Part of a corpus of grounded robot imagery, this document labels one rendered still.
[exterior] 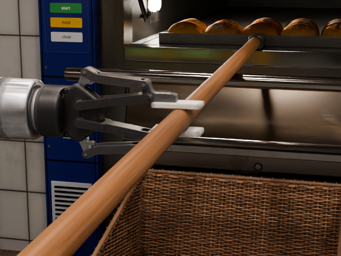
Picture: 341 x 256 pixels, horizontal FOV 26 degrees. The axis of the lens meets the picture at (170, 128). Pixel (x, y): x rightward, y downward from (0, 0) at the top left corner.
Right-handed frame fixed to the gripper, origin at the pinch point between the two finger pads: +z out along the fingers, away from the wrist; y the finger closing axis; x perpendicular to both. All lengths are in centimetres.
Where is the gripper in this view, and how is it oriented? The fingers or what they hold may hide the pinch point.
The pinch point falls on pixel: (178, 117)
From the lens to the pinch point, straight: 102.9
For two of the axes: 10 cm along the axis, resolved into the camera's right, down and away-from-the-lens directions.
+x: -2.2, 2.2, -9.5
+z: 9.8, 0.6, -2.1
